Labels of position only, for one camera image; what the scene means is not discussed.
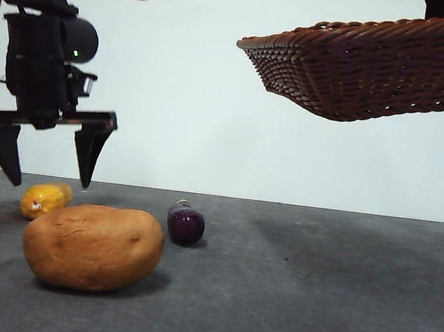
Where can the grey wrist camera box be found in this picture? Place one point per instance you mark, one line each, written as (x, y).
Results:
(88, 85)

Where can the brown wicker basket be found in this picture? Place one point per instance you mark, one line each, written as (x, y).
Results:
(379, 72)

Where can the purple eggplant with green stem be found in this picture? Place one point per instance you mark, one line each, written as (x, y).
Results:
(185, 224)

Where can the yellow corn cob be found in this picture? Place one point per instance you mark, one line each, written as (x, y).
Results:
(43, 198)

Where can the brown potato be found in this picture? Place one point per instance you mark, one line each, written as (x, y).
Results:
(92, 247)

